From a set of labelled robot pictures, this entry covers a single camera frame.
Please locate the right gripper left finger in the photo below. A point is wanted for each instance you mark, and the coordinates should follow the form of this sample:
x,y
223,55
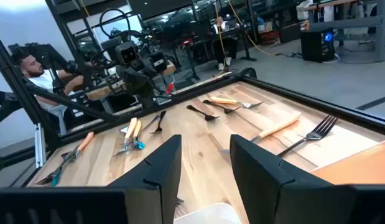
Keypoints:
x,y
161,174

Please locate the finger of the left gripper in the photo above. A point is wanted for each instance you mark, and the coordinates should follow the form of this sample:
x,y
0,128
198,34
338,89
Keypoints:
x,y
135,90
148,89

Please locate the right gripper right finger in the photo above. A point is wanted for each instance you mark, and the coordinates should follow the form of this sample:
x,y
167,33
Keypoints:
x,y
257,180

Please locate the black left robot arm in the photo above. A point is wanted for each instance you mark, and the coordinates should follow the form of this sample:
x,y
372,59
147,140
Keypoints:
x,y
111,45

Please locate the small red connector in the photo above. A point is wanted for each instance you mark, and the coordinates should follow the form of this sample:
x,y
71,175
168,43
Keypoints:
x,y
170,88

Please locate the wooden workbench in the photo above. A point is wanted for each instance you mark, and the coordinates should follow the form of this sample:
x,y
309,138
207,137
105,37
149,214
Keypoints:
x,y
100,92

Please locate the clear plastic bin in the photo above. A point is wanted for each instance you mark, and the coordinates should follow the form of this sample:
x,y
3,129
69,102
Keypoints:
x,y
207,216

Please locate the person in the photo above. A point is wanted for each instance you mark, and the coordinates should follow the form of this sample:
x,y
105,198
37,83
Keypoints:
x,y
223,46
43,81

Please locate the black workbench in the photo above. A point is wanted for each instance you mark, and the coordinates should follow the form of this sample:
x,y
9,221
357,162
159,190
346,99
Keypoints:
x,y
245,43

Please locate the cardboard box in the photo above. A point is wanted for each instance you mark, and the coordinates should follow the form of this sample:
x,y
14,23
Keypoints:
x,y
267,27

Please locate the black computer tower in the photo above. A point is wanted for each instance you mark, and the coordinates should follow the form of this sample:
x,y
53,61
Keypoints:
x,y
315,46

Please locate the grey metal shelving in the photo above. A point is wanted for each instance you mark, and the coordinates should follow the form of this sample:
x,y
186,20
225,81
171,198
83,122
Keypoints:
x,y
344,23

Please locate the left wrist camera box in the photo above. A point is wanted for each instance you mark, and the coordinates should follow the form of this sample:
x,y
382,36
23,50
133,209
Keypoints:
x,y
127,53

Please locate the black metal table frame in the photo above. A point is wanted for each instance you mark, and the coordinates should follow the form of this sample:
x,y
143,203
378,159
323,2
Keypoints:
x,y
304,99

